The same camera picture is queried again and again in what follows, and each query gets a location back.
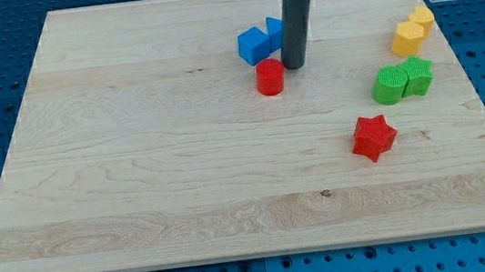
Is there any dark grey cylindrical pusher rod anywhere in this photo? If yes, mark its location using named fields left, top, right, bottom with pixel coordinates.
left=280, top=0, right=310, bottom=70

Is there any blue cube block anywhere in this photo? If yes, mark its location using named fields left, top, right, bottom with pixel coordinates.
left=237, top=26, right=270, bottom=66

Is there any green cylinder block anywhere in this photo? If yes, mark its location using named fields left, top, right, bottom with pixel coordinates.
left=371, top=65, right=408, bottom=106

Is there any yellow block at rear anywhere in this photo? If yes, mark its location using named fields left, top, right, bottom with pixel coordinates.
left=409, top=5, right=435, bottom=38

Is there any yellow hexagon block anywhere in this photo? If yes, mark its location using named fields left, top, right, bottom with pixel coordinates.
left=391, top=21, right=425, bottom=57

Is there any green star block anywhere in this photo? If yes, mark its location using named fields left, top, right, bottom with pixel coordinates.
left=398, top=55, right=434, bottom=97

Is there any red star block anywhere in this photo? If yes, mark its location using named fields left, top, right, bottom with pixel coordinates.
left=352, top=115, right=397, bottom=162

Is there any light wooden board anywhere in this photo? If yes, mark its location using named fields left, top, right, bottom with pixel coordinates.
left=0, top=0, right=485, bottom=272

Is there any red cylinder block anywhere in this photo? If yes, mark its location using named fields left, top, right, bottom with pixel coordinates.
left=256, top=58, right=285, bottom=96

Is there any blue block behind rod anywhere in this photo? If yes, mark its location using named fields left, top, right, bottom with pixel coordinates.
left=265, top=16, right=283, bottom=53

